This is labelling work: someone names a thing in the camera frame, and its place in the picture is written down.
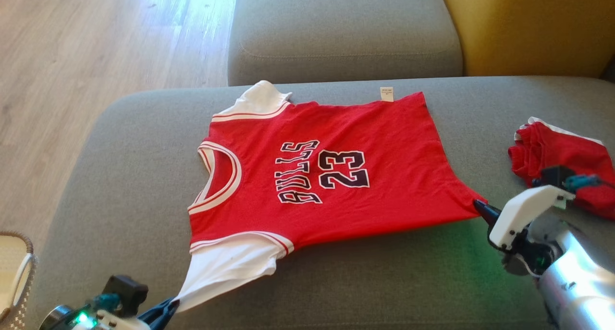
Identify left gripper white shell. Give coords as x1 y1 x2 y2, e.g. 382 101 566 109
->
72 297 180 330

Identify red shorts with white stripe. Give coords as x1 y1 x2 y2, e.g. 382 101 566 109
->
508 117 615 220

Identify teal cable connector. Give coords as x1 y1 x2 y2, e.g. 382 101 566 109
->
90 293 121 312
564 174 602 190

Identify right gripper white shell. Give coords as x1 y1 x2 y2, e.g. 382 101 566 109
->
473 184 577 276

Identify red Bulls 23 jersey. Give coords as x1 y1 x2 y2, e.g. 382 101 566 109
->
173 80 487 314

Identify large grey seat cushion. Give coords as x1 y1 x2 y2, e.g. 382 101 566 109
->
26 75 615 330

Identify wide yellow back cushion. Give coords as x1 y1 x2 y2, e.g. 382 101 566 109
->
438 0 615 79

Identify grey back cushion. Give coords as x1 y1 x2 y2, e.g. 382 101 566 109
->
600 55 615 84

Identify cream woven laundry basket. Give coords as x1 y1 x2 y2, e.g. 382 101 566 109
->
0 231 38 330

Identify small grey seat cushion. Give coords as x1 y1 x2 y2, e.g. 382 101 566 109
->
227 0 465 86

